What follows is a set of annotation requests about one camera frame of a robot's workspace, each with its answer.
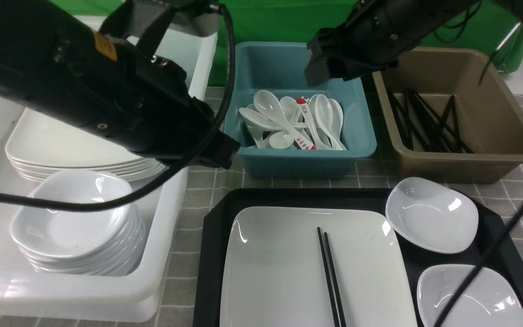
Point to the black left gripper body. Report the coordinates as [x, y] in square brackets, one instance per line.
[172, 123]

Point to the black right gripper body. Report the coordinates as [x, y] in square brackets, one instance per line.
[362, 44]

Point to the white bowl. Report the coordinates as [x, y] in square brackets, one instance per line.
[489, 301]
[432, 216]

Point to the large white square plate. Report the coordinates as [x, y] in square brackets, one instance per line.
[274, 275]

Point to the black chopstick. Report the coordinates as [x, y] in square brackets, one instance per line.
[336, 289]
[329, 285]

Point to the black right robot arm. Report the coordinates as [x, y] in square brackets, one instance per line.
[413, 20]

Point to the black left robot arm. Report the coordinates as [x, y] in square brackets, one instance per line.
[110, 83]

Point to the pile of white spoons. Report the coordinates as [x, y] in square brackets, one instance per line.
[306, 124]

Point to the pile of black chopsticks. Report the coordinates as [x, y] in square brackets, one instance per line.
[418, 121]

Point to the brown plastic bin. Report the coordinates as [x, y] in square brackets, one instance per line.
[491, 120]

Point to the stack of white plates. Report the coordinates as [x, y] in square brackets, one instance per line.
[40, 146]

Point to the green backdrop cloth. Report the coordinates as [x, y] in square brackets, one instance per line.
[297, 21]

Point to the teal plastic bin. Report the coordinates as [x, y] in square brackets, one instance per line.
[279, 68]

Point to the stack of white bowls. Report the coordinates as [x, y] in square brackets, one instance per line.
[106, 243]

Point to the grey checked table cloth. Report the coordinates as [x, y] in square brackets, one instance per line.
[204, 187]

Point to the white plastic tub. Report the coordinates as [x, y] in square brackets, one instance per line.
[28, 298]

